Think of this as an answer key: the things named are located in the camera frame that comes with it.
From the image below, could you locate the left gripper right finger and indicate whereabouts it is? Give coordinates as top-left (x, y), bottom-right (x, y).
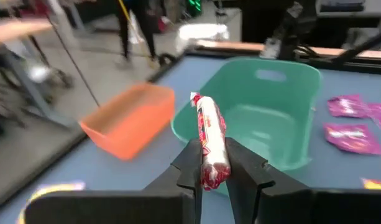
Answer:
top-left (226, 138), bottom-right (381, 224)

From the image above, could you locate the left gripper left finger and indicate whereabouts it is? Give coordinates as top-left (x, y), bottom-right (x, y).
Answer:
top-left (24, 139), bottom-right (204, 224)

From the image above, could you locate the yellow sour candy pack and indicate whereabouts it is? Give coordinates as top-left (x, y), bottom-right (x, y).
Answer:
top-left (360, 177), bottom-right (381, 190)
top-left (17, 180), bottom-right (86, 224)

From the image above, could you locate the Smarties candy roll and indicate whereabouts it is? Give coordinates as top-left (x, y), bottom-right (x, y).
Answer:
top-left (190, 91), bottom-right (232, 191)

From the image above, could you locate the green plastic bin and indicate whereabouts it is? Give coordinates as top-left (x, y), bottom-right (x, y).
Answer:
top-left (170, 57), bottom-right (322, 197)

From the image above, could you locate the orange plastic bin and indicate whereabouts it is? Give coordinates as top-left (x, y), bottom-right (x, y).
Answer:
top-left (79, 83), bottom-right (177, 162)

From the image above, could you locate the wooden side board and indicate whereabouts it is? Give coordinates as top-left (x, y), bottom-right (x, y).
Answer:
top-left (195, 39), bottom-right (381, 60)

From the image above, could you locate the black diagonal brace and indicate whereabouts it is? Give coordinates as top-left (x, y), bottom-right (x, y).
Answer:
top-left (333, 29), bottom-right (381, 65)

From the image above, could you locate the person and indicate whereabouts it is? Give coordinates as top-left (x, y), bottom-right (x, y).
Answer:
top-left (115, 0), bottom-right (162, 65)

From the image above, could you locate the white plastic bag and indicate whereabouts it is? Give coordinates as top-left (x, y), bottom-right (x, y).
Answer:
top-left (174, 23), bottom-right (231, 54)

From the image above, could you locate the grey desk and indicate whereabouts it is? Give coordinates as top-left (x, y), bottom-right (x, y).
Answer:
top-left (315, 0), bottom-right (381, 19)

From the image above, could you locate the wooden top desk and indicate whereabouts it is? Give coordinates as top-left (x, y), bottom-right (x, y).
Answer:
top-left (0, 17), bottom-right (76, 128)

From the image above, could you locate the black table frame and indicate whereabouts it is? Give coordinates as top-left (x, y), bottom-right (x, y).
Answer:
top-left (0, 46), bottom-right (381, 215)

